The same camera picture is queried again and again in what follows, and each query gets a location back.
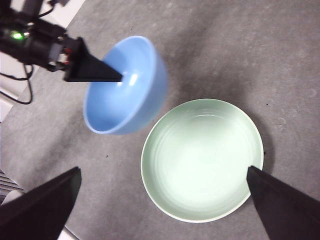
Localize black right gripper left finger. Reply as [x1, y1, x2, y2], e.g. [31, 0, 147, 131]
[0, 166, 83, 240]

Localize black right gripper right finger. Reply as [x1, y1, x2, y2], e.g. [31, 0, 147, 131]
[245, 165, 320, 240]

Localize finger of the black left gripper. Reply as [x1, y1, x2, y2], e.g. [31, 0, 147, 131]
[63, 36, 125, 84]

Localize blue bowl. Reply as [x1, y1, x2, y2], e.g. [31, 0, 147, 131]
[83, 35, 169, 136]

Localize green plate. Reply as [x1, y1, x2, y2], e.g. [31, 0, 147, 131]
[140, 98, 265, 224]

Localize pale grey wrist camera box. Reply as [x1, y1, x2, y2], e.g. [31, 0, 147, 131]
[48, 42, 63, 67]

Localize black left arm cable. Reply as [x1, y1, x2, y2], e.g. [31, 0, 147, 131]
[0, 63, 34, 105]

